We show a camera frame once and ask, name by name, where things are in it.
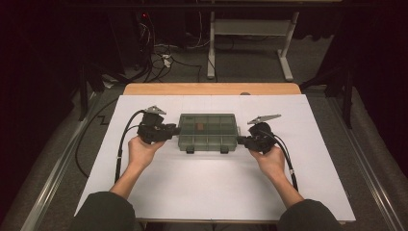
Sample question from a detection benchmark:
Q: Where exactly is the long black floor cable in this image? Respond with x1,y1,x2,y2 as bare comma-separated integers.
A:
74,97,120,179

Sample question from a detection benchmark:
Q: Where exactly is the left hand-held gripper black cable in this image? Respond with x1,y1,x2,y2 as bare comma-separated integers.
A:
114,109,147,185

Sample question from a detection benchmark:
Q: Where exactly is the person's left hand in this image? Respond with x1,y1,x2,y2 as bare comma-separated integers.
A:
127,135,166,173

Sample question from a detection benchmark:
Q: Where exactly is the person's right dark sleeve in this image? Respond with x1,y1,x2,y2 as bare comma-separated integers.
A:
277,198,344,231

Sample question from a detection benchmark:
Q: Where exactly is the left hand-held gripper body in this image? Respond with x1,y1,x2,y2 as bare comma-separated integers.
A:
137,105,168,144

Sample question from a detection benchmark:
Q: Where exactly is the person's right hand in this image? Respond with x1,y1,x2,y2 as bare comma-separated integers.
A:
249,144,287,183

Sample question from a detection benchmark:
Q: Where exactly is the tangle of floor cables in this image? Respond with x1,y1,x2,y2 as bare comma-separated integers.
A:
133,12,204,85

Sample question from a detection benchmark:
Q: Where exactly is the white metal desk frame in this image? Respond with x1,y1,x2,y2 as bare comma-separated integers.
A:
206,11,294,82

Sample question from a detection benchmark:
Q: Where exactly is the person's dark sleeve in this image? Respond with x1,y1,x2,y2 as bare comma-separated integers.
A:
277,198,344,231
68,191,138,231

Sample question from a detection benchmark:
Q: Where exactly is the white board table cover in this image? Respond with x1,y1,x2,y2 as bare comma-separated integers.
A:
74,94,356,222

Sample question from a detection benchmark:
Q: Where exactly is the person's left dark sleeve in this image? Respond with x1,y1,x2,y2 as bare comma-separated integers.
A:
68,191,138,231

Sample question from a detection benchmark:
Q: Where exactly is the dark curtain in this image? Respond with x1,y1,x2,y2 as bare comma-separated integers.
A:
0,0,128,222
316,0,408,179

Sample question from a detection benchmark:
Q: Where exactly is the hand-held gripper black cable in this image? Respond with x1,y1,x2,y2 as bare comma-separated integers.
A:
259,129,299,193
114,109,147,185

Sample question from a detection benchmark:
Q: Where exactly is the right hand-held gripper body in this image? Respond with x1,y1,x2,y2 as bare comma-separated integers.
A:
245,114,283,154

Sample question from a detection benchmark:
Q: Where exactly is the aluminium floor rail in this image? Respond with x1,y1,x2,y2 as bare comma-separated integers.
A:
326,95,406,231
19,91,101,231

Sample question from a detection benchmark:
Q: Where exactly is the dark metal stand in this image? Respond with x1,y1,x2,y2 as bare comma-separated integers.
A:
77,62,107,122
299,65,354,130

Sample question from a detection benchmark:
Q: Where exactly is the right hand-held gripper black cable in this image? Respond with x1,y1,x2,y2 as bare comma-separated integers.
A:
259,129,299,193

